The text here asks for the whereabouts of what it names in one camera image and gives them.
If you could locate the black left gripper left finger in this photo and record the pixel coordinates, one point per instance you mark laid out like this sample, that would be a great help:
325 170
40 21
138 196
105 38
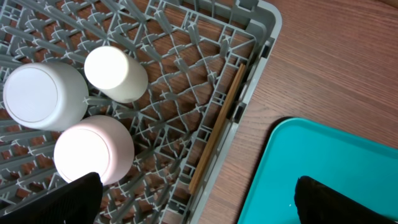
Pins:
77 202

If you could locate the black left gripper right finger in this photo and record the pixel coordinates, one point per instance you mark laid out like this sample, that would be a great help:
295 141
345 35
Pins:
318 204

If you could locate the grey bowl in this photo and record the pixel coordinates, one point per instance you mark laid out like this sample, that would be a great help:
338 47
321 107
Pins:
47 96

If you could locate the wooden chopstick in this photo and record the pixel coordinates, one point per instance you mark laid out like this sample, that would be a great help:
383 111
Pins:
216 129

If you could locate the grey dishwasher rack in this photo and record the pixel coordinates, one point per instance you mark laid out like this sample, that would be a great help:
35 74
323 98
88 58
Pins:
191 50

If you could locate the teal serving tray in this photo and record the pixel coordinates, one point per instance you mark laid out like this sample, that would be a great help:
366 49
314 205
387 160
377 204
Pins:
358 168

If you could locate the pink cup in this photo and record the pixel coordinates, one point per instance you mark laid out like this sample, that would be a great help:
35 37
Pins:
98 144

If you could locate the white cup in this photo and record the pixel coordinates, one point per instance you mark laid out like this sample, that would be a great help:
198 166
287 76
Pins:
116 74

